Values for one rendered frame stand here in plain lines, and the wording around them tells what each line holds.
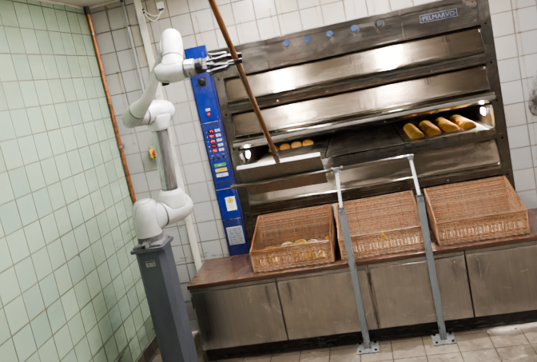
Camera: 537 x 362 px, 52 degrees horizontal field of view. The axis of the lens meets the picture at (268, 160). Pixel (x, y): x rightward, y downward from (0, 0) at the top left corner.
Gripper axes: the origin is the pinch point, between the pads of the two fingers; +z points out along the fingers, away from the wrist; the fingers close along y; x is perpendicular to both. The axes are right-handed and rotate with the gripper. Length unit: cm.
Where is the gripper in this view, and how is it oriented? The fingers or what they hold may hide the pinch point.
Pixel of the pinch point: (235, 58)
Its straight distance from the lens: 279.5
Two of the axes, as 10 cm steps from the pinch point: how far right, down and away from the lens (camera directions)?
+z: 9.7, -1.7, -1.5
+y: 0.7, 8.5, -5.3
